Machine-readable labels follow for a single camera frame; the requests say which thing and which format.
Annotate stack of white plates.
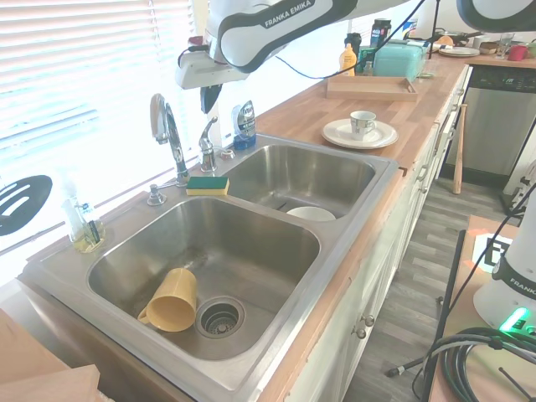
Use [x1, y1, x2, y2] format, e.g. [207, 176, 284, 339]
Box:
[436, 45, 481, 59]

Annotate stainless steel dishwasher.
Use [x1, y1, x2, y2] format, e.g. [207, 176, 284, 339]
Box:
[445, 64, 536, 178]

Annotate white kitchen cabinets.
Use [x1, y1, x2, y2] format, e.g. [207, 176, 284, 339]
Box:
[267, 62, 472, 402]

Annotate wooden baseball bat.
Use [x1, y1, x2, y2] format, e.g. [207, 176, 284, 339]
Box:
[451, 103, 470, 195]

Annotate white patterned tea cup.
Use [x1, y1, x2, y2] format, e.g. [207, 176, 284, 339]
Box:
[348, 110, 379, 142]

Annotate white dinner plate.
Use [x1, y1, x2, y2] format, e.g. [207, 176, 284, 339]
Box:
[321, 117, 399, 150]

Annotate coiled black cables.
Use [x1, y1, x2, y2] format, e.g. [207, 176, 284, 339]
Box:
[412, 325, 536, 402]

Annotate cardboard box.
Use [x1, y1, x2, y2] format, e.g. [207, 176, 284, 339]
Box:
[0, 307, 102, 402]

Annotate chrome soap dispenser pump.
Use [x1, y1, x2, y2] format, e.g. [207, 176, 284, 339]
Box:
[146, 183, 169, 207]

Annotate yellow plastic mug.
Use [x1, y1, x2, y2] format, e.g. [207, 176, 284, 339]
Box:
[137, 267, 198, 333]

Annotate black camera stand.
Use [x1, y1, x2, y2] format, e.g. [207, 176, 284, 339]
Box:
[417, 229, 467, 402]

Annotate printed marker tag paper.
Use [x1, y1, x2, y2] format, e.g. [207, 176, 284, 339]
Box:
[472, 233, 517, 274]

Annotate yellow mustard bottle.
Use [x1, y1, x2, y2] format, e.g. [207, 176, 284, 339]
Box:
[342, 41, 358, 78]

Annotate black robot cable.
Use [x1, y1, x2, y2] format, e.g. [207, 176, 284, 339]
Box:
[273, 0, 441, 81]

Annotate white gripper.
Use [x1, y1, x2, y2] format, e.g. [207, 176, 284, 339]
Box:
[174, 50, 249, 115]

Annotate wooden serving tray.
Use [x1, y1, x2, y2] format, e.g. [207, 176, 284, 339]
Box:
[326, 75, 420, 103]

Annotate black slotted round utensil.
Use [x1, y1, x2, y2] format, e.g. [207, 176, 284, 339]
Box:
[0, 174, 54, 238]

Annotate white ceramic bowl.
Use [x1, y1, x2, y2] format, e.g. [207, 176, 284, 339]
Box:
[285, 205, 338, 224]

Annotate dark canister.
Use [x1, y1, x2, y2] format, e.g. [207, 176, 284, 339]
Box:
[369, 18, 394, 48]

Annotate clear drinking glass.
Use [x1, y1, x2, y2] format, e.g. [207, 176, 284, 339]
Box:
[495, 33, 515, 60]

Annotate chrome faucet handle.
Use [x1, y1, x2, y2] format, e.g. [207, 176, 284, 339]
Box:
[197, 116, 220, 173]

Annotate metal drain strainer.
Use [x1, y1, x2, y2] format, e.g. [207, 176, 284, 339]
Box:
[195, 296, 247, 339]

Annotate chrome faucet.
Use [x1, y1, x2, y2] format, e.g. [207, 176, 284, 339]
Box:
[149, 92, 190, 188]

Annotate stainless steel double sink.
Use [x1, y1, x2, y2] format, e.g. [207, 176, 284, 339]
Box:
[22, 132, 402, 402]

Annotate yellow green sponge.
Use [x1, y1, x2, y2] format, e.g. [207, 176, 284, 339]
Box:
[185, 175, 231, 198]

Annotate blue Dawn dish soap bottle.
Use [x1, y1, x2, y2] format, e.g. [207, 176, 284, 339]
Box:
[230, 100, 258, 152]

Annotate white window blind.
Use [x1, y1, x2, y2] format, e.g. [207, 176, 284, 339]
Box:
[0, 0, 196, 256]

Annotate clear hand soap bottle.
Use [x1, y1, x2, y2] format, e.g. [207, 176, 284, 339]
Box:
[60, 173, 106, 255]

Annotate teal toaster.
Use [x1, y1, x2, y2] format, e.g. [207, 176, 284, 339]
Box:
[373, 39, 429, 84]

